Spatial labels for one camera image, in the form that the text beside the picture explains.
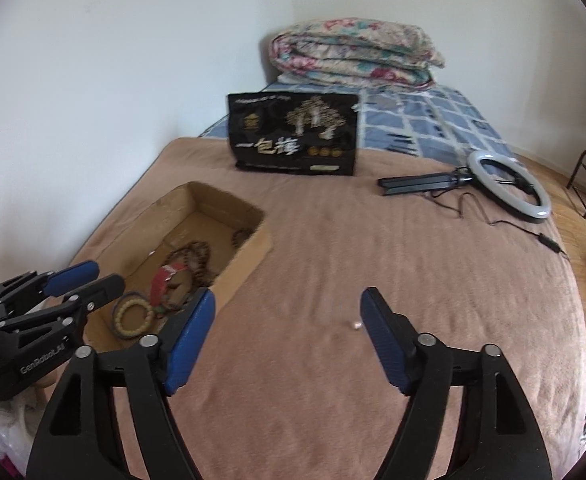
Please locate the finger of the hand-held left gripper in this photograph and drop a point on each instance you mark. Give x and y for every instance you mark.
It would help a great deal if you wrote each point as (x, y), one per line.
(70, 278)
(98, 292)

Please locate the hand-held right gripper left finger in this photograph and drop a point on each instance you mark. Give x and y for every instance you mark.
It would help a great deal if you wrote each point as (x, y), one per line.
(190, 345)

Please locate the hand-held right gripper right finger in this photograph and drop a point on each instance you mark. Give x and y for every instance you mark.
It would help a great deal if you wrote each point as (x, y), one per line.
(385, 340)

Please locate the cardboard box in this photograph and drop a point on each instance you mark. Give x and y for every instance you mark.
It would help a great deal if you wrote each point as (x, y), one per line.
(253, 255)

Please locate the white cloth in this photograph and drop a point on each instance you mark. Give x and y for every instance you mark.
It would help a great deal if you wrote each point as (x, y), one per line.
(3, 425)

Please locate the pinkish brown fleece blanket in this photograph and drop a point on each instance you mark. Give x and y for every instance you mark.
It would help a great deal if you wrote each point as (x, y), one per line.
(323, 260)

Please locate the black folded tripod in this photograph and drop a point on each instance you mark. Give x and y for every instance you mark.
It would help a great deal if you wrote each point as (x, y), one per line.
(413, 185)

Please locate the blue patterned bed sheet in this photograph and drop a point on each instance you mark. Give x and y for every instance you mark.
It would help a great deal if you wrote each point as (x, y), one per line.
(423, 120)

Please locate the black printed snack bag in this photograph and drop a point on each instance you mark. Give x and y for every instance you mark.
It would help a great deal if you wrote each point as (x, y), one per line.
(293, 135)

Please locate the folded floral quilt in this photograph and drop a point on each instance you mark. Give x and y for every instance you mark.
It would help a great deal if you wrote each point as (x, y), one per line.
(353, 52)

